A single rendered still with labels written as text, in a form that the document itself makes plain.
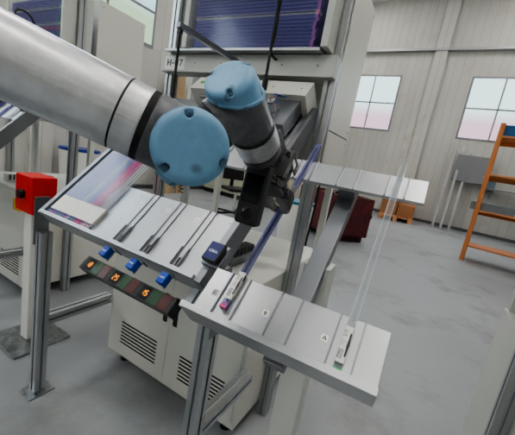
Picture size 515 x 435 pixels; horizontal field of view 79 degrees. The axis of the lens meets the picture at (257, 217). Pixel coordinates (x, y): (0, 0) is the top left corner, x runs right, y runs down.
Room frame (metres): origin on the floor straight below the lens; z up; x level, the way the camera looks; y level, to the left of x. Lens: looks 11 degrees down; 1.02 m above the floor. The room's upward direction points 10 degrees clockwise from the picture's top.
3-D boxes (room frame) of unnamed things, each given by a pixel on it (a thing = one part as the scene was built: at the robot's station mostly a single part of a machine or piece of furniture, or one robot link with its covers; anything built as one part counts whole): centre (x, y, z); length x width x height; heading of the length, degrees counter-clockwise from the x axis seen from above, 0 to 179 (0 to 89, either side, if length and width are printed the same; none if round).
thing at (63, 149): (4.71, 2.78, 0.34); 0.58 x 0.56 x 0.68; 59
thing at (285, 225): (4.04, -0.49, 0.28); 0.47 x 0.46 x 0.56; 61
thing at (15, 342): (1.33, 0.96, 0.39); 0.24 x 0.24 x 0.78; 62
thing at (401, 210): (8.78, -3.83, 0.38); 1.29 x 0.92 x 0.76; 149
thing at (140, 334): (1.41, 0.11, 0.31); 0.70 x 0.65 x 0.62; 62
